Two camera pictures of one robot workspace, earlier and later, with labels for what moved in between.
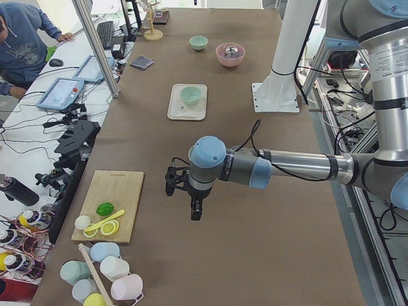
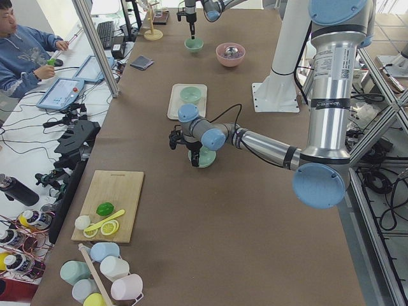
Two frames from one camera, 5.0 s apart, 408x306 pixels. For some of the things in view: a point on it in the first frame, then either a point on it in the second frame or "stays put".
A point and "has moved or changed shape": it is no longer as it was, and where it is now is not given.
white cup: [113, 267] stays put
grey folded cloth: [141, 62] stays put
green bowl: [190, 95] stays put
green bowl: [198, 43] has moved or changed shape
